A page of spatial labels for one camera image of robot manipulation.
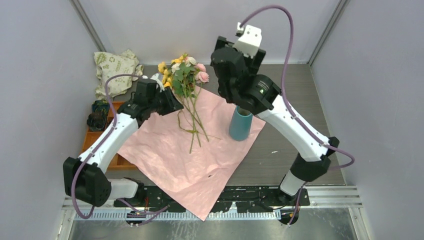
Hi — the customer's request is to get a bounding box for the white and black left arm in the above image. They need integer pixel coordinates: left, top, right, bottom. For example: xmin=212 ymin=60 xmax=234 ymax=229
xmin=63 ymin=78 xmax=184 ymax=207

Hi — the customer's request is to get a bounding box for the dark rolled fabric top-left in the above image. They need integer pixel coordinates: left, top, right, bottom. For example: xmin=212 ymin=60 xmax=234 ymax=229
xmin=91 ymin=99 xmax=110 ymax=116

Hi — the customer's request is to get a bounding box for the printed cream cloth bag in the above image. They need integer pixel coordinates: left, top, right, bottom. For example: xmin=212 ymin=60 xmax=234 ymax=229
xmin=93 ymin=49 xmax=144 ymax=100

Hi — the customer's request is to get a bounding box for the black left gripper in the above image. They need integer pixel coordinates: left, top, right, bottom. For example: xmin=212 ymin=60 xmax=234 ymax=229
xmin=147 ymin=86 xmax=183 ymax=116

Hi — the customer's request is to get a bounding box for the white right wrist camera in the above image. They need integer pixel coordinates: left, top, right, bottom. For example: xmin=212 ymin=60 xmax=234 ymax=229
xmin=232 ymin=22 xmax=262 ymax=59

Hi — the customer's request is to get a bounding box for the aluminium slotted rail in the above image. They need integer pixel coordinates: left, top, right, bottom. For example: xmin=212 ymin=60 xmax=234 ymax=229
xmin=88 ymin=209 xmax=281 ymax=221

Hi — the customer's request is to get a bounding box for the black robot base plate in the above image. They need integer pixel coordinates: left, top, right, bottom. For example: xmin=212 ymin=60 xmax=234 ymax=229
xmin=125 ymin=185 xmax=297 ymax=213

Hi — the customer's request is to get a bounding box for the orange compartment tray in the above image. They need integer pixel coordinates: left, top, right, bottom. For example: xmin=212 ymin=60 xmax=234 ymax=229
xmin=77 ymin=102 xmax=139 ymax=173

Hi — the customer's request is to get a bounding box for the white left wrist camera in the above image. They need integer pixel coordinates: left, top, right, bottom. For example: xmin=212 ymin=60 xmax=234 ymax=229
xmin=150 ymin=72 xmax=165 ymax=92

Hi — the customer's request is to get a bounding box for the teal cylindrical vase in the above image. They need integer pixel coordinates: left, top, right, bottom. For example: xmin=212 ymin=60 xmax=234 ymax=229
xmin=228 ymin=106 xmax=253 ymax=142

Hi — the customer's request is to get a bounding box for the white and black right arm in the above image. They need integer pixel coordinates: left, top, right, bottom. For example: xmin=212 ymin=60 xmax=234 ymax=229
xmin=210 ymin=36 xmax=340 ymax=206

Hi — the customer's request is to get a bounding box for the dark rolled fabric middle-left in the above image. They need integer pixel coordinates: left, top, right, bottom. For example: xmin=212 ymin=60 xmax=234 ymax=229
xmin=86 ymin=111 xmax=108 ymax=132

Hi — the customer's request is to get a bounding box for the pink wrapping paper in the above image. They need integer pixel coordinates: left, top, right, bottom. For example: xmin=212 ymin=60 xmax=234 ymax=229
xmin=118 ymin=89 xmax=265 ymax=221

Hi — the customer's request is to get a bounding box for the artificial flower bouquet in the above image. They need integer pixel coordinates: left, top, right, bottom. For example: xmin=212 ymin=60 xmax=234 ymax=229
xmin=157 ymin=53 xmax=222 ymax=154

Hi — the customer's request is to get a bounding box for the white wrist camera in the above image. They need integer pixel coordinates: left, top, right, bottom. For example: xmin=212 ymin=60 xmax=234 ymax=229
xmin=232 ymin=22 xmax=262 ymax=59
xmin=150 ymin=72 xmax=165 ymax=92

